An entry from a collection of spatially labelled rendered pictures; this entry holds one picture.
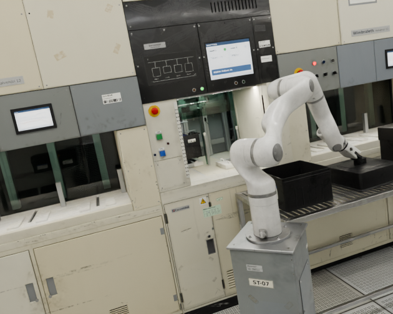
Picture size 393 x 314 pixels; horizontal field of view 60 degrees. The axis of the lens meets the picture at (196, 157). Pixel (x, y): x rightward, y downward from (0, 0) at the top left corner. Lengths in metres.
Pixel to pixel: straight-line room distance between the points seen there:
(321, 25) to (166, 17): 1.03
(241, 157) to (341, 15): 1.47
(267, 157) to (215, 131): 1.74
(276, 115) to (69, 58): 1.12
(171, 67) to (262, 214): 1.02
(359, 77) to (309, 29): 0.49
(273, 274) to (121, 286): 1.05
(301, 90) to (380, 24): 1.33
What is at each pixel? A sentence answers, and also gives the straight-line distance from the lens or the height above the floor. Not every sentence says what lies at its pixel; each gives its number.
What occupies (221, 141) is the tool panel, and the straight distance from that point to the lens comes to 3.06.
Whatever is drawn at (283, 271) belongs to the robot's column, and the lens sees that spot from 1.45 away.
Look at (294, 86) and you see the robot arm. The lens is 1.58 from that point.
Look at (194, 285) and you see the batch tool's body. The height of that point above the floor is 0.23.
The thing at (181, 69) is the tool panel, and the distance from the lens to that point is 2.05.
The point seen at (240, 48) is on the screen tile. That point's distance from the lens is 2.18.
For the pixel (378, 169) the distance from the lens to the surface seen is 2.05.
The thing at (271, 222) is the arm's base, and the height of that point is 0.84.
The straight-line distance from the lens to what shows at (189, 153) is 2.60.
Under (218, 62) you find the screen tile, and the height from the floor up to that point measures 1.57.
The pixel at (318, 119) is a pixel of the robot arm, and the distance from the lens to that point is 1.88.
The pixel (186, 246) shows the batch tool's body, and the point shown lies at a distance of 2.19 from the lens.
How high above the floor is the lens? 1.39
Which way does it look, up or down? 10 degrees down
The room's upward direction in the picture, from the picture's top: 10 degrees counter-clockwise
